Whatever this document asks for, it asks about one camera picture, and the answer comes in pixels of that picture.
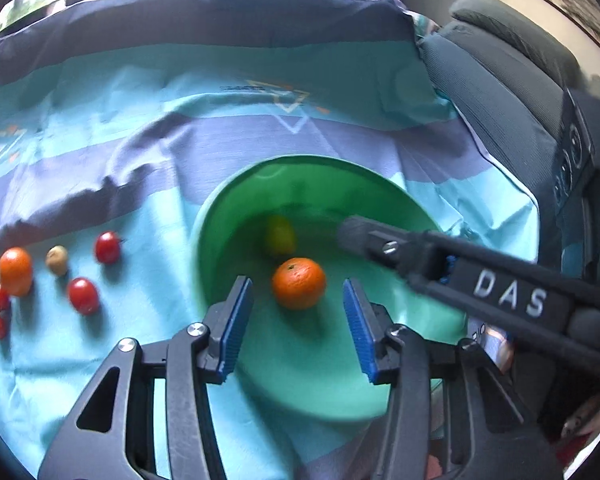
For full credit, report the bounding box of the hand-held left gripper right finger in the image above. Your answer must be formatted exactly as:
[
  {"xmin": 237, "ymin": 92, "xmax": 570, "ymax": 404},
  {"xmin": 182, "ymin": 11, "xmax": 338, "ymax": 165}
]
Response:
[{"xmin": 342, "ymin": 277, "xmax": 566, "ymax": 480}]

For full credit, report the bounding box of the red and white cloth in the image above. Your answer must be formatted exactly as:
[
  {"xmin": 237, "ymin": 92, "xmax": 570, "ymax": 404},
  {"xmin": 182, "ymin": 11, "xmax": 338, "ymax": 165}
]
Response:
[{"xmin": 555, "ymin": 390, "xmax": 600, "ymax": 467}]

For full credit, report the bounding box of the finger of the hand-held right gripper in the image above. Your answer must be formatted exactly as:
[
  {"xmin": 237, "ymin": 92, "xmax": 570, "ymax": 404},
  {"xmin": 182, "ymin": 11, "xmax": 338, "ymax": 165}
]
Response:
[{"xmin": 336, "ymin": 215, "xmax": 458, "ymax": 288}]

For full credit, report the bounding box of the small beige longan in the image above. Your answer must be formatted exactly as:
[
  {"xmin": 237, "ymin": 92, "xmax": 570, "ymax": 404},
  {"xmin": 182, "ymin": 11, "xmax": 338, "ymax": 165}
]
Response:
[{"xmin": 46, "ymin": 245, "xmax": 69, "ymax": 277}]

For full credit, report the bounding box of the round orange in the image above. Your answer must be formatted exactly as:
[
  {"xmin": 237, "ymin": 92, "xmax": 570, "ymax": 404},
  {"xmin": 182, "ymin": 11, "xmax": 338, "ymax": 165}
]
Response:
[
  {"xmin": 272, "ymin": 257, "xmax": 327, "ymax": 310},
  {"xmin": 0, "ymin": 247, "xmax": 34, "ymax": 297}
]

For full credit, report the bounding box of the yellow lemon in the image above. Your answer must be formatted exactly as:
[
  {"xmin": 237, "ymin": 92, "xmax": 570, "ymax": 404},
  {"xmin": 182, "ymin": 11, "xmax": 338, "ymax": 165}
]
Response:
[{"xmin": 265, "ymin": 215, "xmax": 297, "ymax": 257}]

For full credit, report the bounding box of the green plastic bowl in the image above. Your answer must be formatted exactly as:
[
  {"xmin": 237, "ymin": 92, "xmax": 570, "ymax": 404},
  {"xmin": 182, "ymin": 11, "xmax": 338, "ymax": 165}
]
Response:
[{"xmin": 190, "ymin": 155, "xmax": 468, "ymax": 421}]

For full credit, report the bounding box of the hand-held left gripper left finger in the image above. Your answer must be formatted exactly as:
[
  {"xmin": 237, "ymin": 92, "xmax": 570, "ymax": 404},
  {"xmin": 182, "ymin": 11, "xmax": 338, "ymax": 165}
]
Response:
[{"xmin": 37, "ymin": 275, "xmax": 256, "ymax": 480}]

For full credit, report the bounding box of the blue striped tablecloth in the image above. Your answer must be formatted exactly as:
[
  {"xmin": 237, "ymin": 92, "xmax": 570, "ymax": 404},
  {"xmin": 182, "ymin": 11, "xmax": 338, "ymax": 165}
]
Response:
[{"xmin": 0, "ymin": 0, "xmax": 541, "ymax": 480}]

